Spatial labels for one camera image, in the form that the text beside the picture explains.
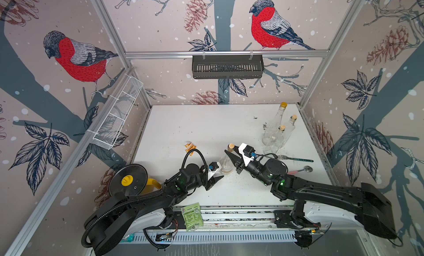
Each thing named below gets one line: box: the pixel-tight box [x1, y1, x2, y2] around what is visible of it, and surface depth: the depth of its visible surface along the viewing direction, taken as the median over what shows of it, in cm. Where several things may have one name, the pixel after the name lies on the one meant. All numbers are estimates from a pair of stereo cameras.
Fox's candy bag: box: [120, 232, 135, 244], surface depth 70 cm
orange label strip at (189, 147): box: [184, 143, 198, 156], surface depth 102 cm
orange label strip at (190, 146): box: [184, 142, 198, 153], surface depth 102 cm
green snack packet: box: [180, 201, 204, 232], surface depth 76 cm
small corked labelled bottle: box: [279, 114, 298, 148], surface depth 85 cm
